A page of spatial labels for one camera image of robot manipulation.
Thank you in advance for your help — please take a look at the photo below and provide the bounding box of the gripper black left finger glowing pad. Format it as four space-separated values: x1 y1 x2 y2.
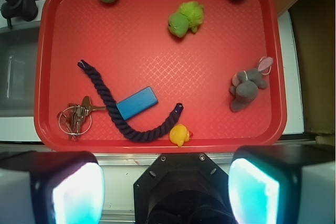
1 151 104 223

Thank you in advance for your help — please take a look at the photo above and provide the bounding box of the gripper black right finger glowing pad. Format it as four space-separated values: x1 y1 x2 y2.
228 145 335 223

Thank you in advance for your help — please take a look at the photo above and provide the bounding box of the yellow rubber duck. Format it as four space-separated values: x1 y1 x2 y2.
169 124 193 147

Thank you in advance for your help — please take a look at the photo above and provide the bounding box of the grey plush bunny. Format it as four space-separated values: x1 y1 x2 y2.
229 57 274 112

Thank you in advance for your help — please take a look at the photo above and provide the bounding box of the blue rectangular block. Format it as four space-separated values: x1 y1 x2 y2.
116 87 158 120

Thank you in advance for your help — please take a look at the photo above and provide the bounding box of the grey sink basin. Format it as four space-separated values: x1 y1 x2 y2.
1 26 39 118

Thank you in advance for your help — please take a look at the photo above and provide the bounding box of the red plastic tray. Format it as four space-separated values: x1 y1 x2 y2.
34 0 287 153

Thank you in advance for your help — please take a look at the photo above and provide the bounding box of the black faucet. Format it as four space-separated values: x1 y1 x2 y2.
1 0 38 29

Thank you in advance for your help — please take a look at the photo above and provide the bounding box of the green plush turtle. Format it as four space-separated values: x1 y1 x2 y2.
168 1 204 38

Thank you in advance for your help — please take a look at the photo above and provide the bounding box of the bunch of keys on ring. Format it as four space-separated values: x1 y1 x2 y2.
57 96 106 142

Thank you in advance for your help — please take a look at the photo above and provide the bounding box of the black octagonal mount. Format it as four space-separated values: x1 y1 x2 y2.
133 153 237 223

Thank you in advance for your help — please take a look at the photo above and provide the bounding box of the dark blue rope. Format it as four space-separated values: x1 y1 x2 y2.
77 59 184 143

